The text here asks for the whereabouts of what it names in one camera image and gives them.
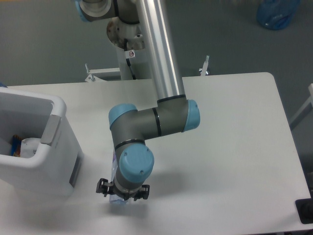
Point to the white frame at right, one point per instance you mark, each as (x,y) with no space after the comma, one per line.
(303,111)

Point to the colourful snack wrapper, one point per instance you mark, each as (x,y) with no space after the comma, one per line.
(16,146)

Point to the white trash can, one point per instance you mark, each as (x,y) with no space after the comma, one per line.
(38,148)

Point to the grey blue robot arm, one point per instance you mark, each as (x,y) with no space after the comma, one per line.
(130,127)

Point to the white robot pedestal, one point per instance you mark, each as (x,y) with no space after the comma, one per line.
(128,42)

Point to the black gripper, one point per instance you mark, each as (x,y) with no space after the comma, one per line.
(108,188)

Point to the white left bracket with bolts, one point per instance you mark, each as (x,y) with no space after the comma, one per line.
(96,75)

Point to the white plastic bag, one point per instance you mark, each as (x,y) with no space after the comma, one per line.
(29,147)

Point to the white right bracket with bolt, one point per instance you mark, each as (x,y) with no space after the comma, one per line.
(204,70)

